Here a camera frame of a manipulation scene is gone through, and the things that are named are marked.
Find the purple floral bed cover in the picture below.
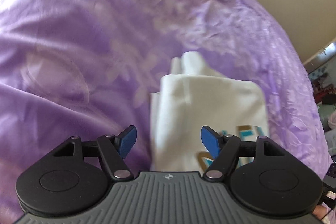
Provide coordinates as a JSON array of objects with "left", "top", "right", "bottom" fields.
[{"left": 1, "top": 0, "right": 332, "bottom": 223}]

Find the white printed sweatshirt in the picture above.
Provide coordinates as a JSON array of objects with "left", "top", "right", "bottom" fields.
[{"left": 150, "top": 52, "right": 269, "bottom": 173}]

